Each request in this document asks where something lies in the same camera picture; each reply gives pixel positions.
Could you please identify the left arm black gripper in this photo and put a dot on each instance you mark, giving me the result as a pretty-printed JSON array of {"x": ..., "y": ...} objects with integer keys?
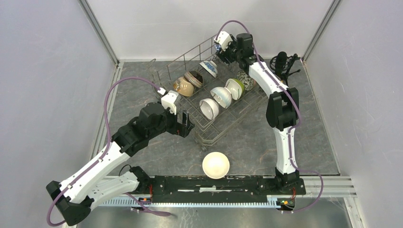
[{"x": 183, "y": 129}]

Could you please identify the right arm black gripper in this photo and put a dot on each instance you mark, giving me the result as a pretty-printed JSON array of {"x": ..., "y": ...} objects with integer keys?
[{"x": 223, "y": 54}]

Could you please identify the floral brown patterned bowl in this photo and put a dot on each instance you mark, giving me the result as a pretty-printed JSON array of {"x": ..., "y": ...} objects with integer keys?
[{"x": 248, "y": 82}]

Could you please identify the blue floral bowl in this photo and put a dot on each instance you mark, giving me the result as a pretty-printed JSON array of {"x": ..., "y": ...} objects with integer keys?
[{"x": 210, "y": 67}]

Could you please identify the green and white bowl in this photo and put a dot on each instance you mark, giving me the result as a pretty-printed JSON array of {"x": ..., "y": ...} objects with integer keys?
[{"x": 236, "y": 88}]

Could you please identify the brown rimmed cream bowl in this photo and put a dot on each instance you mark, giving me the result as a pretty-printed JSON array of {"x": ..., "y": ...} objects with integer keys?
[{"x": 195, "y": 78}]

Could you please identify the pink bowl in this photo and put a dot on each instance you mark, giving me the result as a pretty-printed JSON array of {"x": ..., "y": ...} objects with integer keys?
[{"x": 219, "y": 50}]

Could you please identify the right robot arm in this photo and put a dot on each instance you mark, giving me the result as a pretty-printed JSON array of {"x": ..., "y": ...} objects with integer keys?
[{"x": 282, "y": 111}]

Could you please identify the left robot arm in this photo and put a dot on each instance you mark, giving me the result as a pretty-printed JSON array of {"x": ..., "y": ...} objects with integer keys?
[{"x": 82, "y": 192}]

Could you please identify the black microphone on tripod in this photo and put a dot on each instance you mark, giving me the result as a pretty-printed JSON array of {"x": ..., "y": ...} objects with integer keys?
[{"x": 281, "y": 64}]

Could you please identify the plain white bottom bowl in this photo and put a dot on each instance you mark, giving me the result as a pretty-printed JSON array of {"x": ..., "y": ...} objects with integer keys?
[{"x": 215, "y": 165}]

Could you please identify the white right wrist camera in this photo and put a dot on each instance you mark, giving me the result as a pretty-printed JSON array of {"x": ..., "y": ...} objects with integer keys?
[{"x": 224, "y": 39}]

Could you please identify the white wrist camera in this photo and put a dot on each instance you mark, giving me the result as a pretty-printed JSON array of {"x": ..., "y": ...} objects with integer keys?
[
  {"x": 224, "y": 39},
  {"x": 169, "y": 100}
]

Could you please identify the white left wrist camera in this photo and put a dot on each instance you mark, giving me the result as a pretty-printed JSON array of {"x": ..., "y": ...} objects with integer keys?
[{"x": 169, "y": 100}]

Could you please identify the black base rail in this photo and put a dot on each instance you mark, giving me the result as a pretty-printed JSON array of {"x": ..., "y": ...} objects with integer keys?
[{"x": 230, "y": 189}]

